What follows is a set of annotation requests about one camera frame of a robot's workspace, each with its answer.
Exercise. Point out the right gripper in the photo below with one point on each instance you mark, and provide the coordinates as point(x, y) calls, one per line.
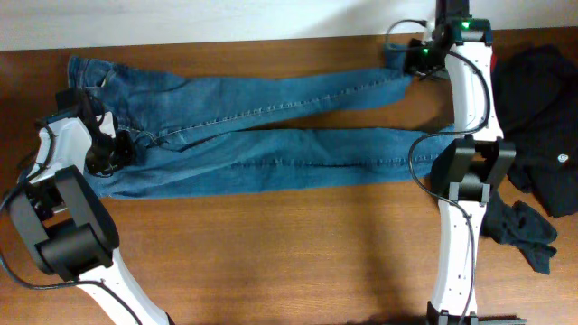
point(412, 66)

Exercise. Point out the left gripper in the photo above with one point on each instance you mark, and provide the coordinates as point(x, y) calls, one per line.
point(107, 147)

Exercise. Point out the blue denim jeans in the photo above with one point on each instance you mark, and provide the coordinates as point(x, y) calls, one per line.
point(219, 135)

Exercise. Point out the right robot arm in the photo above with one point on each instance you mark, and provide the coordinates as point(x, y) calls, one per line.
point(464, 176)

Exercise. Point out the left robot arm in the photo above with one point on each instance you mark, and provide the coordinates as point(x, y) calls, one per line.
point(62, 222)

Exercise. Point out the black garment with red trim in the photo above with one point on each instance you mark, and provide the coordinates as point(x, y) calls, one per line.
point(535, 93)

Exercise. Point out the dark grey cloth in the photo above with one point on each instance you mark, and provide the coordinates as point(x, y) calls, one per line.
point(521, 226)

